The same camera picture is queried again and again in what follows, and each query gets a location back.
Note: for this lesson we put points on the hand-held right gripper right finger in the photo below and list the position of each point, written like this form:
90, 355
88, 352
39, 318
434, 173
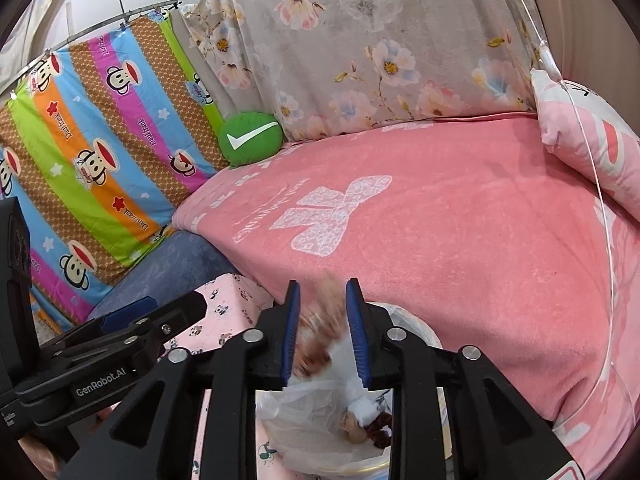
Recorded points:
359, 340

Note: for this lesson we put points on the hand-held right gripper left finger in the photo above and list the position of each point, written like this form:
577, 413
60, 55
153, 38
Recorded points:
290, 340

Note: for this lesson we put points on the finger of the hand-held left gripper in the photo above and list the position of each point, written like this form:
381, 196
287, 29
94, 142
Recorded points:
125, 316
175, 320

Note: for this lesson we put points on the beige scrunchie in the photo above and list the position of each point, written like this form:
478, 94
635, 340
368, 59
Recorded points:
320, 330

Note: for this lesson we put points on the white sock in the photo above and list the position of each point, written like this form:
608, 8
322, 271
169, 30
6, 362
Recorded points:
367, 407

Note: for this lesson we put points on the tan cloth piece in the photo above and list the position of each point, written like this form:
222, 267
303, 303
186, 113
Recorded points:
352, 431

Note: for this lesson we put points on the dark red scrunchie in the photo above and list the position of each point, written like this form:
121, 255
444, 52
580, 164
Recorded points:
380, 429

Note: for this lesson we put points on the bin with white plastic liner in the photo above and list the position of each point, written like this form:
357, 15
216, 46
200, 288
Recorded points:
310, 440

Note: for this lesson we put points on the pink panda print tablecloth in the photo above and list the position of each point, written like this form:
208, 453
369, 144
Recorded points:
225, 305

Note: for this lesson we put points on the blue cushion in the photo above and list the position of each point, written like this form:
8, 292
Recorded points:
170, 265

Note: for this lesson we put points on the pink bow print blanket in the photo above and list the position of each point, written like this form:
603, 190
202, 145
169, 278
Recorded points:
450, 260

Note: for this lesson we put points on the striped monkey print blanket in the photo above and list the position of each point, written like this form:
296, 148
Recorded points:
100, 135

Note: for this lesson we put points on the green round pillow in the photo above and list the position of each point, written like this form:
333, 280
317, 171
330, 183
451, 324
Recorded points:
265, 147

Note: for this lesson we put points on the metal rod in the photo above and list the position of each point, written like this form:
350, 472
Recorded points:
120, 21

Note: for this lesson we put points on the white hanging cloth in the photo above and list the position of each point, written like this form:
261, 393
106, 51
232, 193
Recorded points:
40, 25

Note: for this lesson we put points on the pink and white pillow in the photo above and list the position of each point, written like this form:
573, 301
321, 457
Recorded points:
575, 125

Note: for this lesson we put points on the grey floral sheet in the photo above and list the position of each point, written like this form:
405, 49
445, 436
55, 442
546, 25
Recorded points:
375, 35

